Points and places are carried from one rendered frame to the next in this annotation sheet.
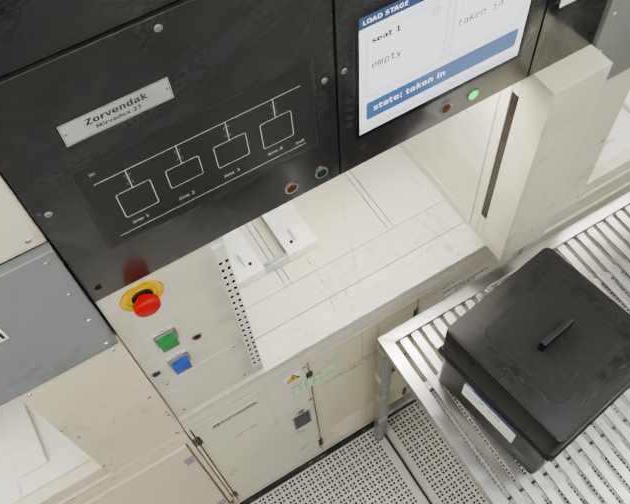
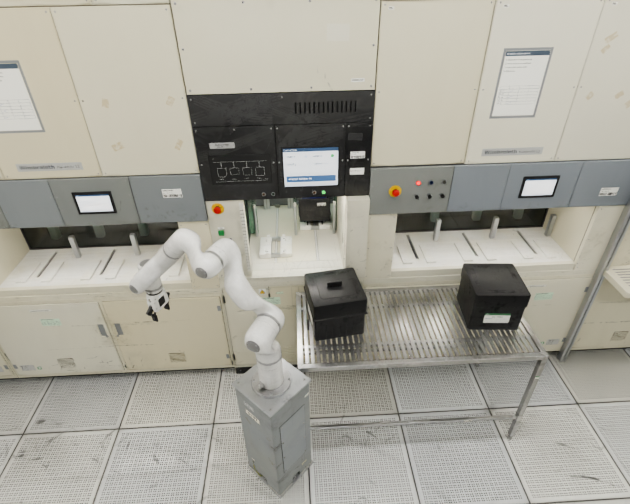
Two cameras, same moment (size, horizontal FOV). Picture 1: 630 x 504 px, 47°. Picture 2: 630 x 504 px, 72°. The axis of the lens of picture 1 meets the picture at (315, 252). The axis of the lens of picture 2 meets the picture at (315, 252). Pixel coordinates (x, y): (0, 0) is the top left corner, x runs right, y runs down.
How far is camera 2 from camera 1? 1.60 m
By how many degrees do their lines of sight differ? 29
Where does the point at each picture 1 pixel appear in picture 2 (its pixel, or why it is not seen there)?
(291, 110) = (264, 167)
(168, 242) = (227, 192)
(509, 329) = (322, 279)
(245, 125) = (251, 165)
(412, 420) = (318, 374)
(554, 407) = (319, 299)
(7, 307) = (185, 186)
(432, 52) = (306, 169)
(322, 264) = (289, 261)
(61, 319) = (195, 200)
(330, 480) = not seen: hidden behind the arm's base
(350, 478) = not seen: hidden behind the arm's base
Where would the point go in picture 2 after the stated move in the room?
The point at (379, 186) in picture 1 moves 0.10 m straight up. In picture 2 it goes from (323, 250) to (323, 237)
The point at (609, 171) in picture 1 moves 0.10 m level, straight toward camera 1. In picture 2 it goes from (403, 270) to (390, 276)
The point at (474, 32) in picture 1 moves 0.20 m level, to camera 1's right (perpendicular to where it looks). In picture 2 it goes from (319, 169) to (356, 175)
